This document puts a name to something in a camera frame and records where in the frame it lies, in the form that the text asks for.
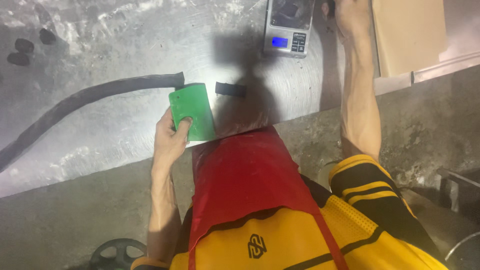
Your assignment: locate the person's right hand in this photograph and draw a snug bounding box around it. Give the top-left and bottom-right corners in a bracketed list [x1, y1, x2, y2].
[332, 0, 373, 38]

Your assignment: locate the person's left hand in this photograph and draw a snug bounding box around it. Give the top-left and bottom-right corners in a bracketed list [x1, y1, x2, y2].
[153, 108, 194, 161]

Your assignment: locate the green plastic scraper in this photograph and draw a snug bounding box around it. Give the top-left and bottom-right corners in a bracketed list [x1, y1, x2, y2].
[168, 83, 217, 142]

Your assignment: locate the beige cardboard board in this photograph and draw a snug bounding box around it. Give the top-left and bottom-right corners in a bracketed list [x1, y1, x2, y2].
[371, 0, 449, 79]

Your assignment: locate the silver digital scale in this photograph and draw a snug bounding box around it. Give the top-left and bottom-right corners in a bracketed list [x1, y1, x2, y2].
[262, 0, 316, 59]

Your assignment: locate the short black dough piece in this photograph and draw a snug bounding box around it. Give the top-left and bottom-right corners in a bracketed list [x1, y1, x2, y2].
[215, 82, 248, 98]

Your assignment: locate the red apron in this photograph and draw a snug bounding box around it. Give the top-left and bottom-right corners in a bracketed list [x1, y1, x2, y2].
[187, 125, 350, 270]

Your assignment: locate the black spoked wheel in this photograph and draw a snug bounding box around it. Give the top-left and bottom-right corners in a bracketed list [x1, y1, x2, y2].
[89, 238, 148, 270]

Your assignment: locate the round black dough lump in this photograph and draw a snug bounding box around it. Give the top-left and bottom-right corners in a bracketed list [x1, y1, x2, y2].
[39, 28, 57, 46]
[14, 38, 35, 54]
[7, 52, 31, 67]

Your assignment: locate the yellow and black jersey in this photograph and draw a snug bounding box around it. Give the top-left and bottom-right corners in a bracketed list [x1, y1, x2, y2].
[130, 154, 450, 270]

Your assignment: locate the long black dough rope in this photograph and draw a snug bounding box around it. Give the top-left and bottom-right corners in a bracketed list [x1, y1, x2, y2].
[0, 72, 185, 173]

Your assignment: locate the dark metal frame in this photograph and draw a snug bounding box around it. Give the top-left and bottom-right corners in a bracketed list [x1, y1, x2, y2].
[436, 167, 480, 226]

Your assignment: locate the white cable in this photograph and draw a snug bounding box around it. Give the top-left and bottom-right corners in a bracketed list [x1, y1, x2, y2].
[445, 231, 480, 262]

